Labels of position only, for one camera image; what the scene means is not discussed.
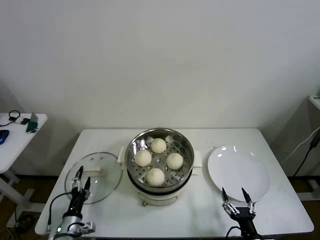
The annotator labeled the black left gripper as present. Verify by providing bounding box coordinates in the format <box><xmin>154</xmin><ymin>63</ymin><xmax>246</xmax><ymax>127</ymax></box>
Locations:
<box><xmin>68</xmin><ymin>165</ymin><xmax>92</xmax><ymax>217</ymax></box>

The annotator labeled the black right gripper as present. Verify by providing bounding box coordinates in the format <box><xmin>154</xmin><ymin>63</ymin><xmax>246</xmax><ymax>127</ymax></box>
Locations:
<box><xmin>221</xmin><ymin>187</ymin><xmax>260</xmax><ymax>239</ymax></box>

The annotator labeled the round glass pot lid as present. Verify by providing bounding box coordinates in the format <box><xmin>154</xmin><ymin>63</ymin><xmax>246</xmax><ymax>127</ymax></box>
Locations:
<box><xmin>64</xmin><ymin>151</ymin><xmax>123</xmax><ymax>205</ymax></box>

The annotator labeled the white steamed baozi bun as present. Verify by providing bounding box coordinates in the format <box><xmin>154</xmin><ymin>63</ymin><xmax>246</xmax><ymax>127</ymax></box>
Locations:
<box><xmin>135</xmin><ymin>149</ymin><xmax>153</xmax><ymax>167</ymax></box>
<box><xmin>146</xmin><ymin>167</ymin><xmax>166</xmax><ymax>186</ymax></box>
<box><xmin>166</xmin><ymin>152</ymin><xmax>184</xmax><ymax>170</ymax></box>
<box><xmin>150</xmin><ymin>137</ymin><xmax>167</xmax><ymax>154</ymax></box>

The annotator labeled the stainless steel steamer basket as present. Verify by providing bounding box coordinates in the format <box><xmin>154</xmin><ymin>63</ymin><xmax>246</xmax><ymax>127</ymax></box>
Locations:
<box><xmin>124</xmin><ymin>127</ymin><xmax>195</xmax><ymax>191</ymax></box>

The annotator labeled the large white plate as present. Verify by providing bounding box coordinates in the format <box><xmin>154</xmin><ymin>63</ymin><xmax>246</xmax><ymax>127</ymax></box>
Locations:
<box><xmin>206</xmin><ymin>145</ymin><xmax>271</xmax><ymax>203</ymax></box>

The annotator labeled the white electric cooker pot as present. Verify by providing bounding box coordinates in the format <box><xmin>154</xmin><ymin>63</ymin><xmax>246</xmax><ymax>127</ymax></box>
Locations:
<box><xmin>117</xmin><ymin>146</ymin><xmax>203</xmax><ymax>208</ymax></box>

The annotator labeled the white side table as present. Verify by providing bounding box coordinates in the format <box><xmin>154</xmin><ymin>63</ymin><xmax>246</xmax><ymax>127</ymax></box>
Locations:
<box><xmin>0</xmin><ymin>112</ymin><xmax>48</xmax><ymax>221</ymax></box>

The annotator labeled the green flat object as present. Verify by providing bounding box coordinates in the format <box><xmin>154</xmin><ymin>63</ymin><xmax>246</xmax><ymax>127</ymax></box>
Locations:
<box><xmin>26</xmin><ymin>119</ymin><xmax>39</xmax><ymax>134</ymax></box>

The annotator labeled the blue computer mouse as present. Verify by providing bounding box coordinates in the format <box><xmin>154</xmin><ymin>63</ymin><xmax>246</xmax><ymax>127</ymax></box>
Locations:
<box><xmin>0</xmin><ymin>129</ymin><xmax>10</xmax><ymax>145</ymax></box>

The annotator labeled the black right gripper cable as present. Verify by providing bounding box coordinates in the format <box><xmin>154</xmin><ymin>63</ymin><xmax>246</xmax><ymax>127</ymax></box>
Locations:
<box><xmin>225</xmin><ymin>226</ymin><xmax>242</xmax><ymax>240</ymax></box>

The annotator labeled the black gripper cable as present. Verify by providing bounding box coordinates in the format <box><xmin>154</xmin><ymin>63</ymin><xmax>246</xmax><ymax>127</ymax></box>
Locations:
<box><xmin>225</xmin><ymin>226</ymin><xmax>242</xmax><ymax>240</ymax></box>
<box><xmin>48</xmin><ymin>192</ymin><xmax>73</xmax><ymax>236</ymax></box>

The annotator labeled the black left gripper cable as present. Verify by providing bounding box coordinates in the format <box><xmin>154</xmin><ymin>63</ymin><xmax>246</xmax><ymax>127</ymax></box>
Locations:
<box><xmin>48</xmin><ymin>192</ymin><xmax>73</xmax><ymax>236</ymax></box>

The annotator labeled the dark floor cable bundle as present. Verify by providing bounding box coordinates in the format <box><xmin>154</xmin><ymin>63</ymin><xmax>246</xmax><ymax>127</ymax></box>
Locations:
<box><xmin>13</xmin><ymin>216</ymin><xmax>35</xmax><ymax>228</ymax></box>

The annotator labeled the white wall cable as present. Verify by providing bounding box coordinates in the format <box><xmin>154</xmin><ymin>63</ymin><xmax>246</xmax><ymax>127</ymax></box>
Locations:
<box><xmin>279</xmin><ymin>126</ymin><xmax>320</xmax><ymax>165</ymax></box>

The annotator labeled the black cable with adapter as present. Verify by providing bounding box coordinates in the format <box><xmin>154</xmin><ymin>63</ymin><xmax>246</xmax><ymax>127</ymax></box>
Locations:
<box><xmin>292</xmin><ymin>129</ymin><xmax>320</xmax><ymax>177</ymax></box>

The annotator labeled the black looped cable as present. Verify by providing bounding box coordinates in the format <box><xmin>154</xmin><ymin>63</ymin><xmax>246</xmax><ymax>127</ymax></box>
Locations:
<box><xmin>0</xmin><ymin>110</ymin><xmax>21</xmax><ymax>127</ymax></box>

